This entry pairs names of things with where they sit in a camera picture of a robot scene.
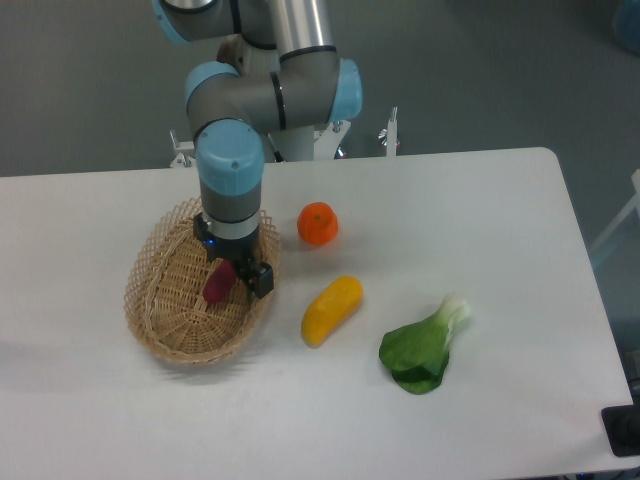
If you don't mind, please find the woven wicker basket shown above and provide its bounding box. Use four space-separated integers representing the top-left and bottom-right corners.
124 197 274 365

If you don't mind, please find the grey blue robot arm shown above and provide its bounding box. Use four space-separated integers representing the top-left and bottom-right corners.
152 1 363 298

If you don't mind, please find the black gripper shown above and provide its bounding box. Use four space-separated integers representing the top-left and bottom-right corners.
193 213 274 299

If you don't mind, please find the white frame post with clamp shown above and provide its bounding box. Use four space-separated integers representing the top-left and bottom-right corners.
377 106 401 158

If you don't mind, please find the orange tangerine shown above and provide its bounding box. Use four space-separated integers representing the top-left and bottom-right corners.
297 202 339 246

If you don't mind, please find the black device at table edge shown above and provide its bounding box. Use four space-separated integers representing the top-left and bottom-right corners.
601 405 639 457

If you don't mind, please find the green bok choy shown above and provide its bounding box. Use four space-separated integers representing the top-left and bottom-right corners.
378 294 471 395

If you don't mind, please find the purple sweet potato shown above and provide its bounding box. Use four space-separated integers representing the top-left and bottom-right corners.
202 260 237 304

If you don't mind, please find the white frame at right edge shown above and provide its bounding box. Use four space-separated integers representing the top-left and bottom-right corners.
589 170 639 264

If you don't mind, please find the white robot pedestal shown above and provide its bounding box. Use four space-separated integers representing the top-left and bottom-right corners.
168 34 353 169

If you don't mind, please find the yellow mango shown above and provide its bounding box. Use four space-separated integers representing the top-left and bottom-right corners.
301 275 364 348

